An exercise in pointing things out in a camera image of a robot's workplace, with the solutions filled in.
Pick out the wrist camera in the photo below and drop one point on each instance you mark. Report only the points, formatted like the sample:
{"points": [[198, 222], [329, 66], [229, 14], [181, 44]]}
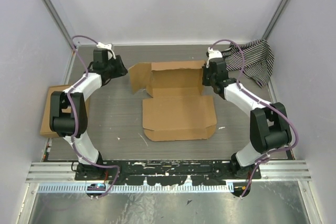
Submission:
{"points": [[212, 54], [103, 53]]}

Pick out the slotted cable duct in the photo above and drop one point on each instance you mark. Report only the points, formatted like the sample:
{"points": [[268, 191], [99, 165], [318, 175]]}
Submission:
{"points": [[145, 188]]}

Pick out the right aluminium corner post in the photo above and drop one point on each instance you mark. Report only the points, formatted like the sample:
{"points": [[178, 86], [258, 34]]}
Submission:
{"points": [[275, 18]]}

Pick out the brown cardboard box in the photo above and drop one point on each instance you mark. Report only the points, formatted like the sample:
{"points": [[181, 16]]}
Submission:
{"points": [[177, 109], [47, 113]]}

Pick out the striped cloth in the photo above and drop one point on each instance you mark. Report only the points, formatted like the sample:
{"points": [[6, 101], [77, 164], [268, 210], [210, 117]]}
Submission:
{"points": [[257, 59]]}

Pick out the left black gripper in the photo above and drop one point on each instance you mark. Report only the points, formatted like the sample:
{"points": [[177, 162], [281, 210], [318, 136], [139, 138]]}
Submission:
{"points": [[121, 69]]}

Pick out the aluminium corner post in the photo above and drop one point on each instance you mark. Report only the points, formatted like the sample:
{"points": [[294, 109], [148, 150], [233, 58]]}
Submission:
{"points": [[58, 22], [275, 18]]}

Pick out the aluminium front rail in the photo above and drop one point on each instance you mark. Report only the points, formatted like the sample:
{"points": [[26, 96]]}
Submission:
{"points": [[274, 170]]}

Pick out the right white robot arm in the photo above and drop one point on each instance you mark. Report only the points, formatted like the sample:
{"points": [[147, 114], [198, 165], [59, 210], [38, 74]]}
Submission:
{"points": [[268, 130]]}

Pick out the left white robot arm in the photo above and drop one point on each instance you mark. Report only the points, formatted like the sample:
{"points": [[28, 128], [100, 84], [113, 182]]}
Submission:
{"points": [[90, 81]]}

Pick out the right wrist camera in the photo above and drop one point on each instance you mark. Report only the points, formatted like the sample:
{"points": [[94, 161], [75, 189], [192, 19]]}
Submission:
{"points": [[212, 54]]}

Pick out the left aluminium corner post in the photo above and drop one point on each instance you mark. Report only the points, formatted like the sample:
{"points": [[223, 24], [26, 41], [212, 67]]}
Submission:
{"points": [[58, 22]]}

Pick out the folded brown cardboard box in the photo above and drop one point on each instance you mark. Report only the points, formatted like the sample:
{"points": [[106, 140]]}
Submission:
{"points": [[47, 113]]}

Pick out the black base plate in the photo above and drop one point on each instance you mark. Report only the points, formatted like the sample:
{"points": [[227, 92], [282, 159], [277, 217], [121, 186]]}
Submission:
{"points": [[166, 172]]}

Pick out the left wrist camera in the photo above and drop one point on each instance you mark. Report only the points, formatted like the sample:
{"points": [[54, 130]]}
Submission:
{"points": [[103, 53]]}

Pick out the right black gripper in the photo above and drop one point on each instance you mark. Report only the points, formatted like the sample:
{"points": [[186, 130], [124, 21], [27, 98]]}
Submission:
{"points": [[205, 82]]}

